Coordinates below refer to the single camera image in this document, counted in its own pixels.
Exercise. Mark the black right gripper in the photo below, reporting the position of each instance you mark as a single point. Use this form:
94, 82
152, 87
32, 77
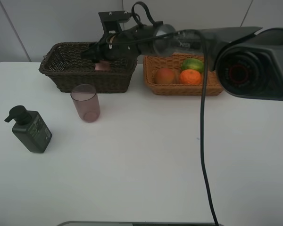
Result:
96, 52

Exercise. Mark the pink lotion tube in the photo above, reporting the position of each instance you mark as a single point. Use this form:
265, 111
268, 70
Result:
102, 66

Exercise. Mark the red orange peach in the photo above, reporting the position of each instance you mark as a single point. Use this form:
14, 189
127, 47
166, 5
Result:
164, 76

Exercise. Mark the green citrus fruit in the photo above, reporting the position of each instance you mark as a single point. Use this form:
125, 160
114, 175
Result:
192, 63

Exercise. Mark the orange mandarin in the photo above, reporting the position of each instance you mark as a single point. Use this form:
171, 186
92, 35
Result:
190, 76

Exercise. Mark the dark green pump bottle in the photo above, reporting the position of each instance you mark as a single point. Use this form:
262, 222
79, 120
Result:
30, 129

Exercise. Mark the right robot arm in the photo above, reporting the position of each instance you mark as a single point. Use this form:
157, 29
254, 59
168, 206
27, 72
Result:
248, 61

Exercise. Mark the dark brown wicker basket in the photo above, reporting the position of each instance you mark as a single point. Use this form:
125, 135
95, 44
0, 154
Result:
65, 67

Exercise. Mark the light orange wicker basket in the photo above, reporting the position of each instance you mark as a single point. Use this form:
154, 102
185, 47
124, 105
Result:
153, 63

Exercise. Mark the translucent purple plastic cup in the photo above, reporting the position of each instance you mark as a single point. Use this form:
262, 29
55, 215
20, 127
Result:
85, 99

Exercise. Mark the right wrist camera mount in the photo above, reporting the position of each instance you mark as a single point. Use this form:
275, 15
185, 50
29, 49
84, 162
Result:
111, 20

